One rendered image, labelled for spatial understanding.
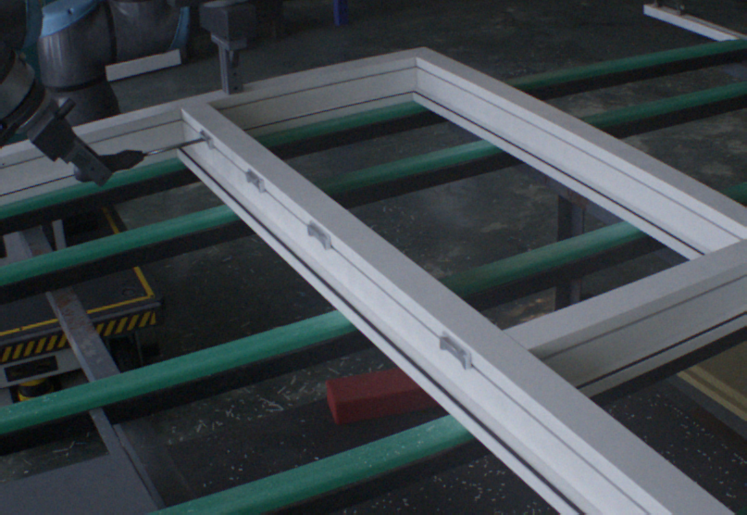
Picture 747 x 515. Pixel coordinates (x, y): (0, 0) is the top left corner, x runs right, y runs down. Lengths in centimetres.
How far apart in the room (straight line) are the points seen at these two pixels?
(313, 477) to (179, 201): 278
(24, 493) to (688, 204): 85
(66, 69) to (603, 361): 151
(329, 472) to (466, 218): 250
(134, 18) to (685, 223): 135
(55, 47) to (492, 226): 162
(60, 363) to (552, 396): 165
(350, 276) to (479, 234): 212
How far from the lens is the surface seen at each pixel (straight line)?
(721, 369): 158
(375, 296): 120
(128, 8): 234
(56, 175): 169
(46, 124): 146
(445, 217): 347
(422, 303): 112
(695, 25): 251
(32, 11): 160
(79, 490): 105
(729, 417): 155
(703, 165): 394
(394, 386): 154
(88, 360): 130
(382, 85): 186
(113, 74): 514
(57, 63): 234
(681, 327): 118
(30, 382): 249
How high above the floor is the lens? 149
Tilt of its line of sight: 27 degrees down
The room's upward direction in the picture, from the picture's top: 4 degrees counter-clockwise
